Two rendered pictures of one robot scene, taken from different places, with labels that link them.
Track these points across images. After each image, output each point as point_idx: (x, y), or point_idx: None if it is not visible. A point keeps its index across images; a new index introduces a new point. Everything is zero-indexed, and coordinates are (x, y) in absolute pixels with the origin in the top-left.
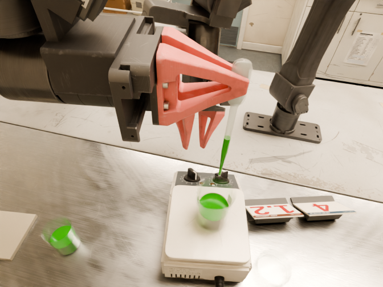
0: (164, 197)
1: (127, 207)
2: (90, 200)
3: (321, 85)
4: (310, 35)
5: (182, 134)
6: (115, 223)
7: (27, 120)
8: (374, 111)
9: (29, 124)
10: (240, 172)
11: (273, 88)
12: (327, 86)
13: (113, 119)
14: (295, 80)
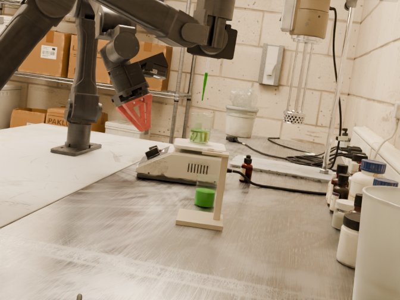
0: (156, 182)
1: (166, 190)
2: (159, 198)
3: (13, 131)
4: (92, 57)
5: (141, 119)
6: (183, 194)
7: (3, 216)
8: (65, 132)
9: (17, 215)
10: (129, 166)
11: (79, 106)
12: (16, 130)
13: (31, 184)
14: (96, 90)
